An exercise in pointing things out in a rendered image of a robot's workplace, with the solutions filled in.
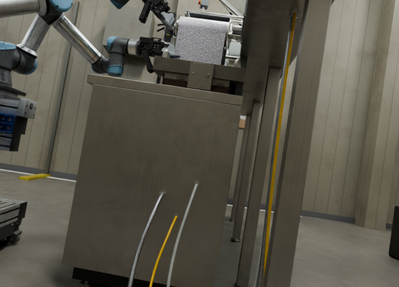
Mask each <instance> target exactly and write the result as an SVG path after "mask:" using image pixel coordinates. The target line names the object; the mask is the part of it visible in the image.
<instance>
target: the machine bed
mask: <svg viewBox="0 0 399 287"><path fill-rule="evenodd" d="M87 83H88V84H90V85H92V86H93V84H99V85H103V86H111V87H119V88H123V89H131V90H139V91H144V92H151V93H159V94H166V95H171V96H179V97H187V98H191V99H199V100H207V101H212V102H219V103H226V104H231V105H239V106H242V100H243V96H238V95H233V94H225V93H217V92H209V91H205V90H197V89H189V88H184V87H176V86H168V85H164V84H156V83H148V82H143V81H135V80H128V79H123V78H115V77H107V76H103V75H95V74H88V77H87Z"/></svg>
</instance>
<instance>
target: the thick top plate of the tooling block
mask: <svg viewBox="0 0 399 287"><path fill-rule="evenodd" d="M191 62H195V61H187V60H183V59H175V58H166V57H161V56H154V62H153V71H154V72H155V73H156V74H157V75H158V76H159V77H161V74H165V72H173V73H178V74H186V75H189V70H190V66H191ZM196 63H200V64H209V63H204V62H196ZM209 65H214V72H213V78H215V79H220V80H228V81H230V87H229V88H231V86H232V84H235V85H236V88H237V89H242V88H243V83H244V79H245V72H246V68H238V67H230V66H225V65H217V64H209Z"/></svg>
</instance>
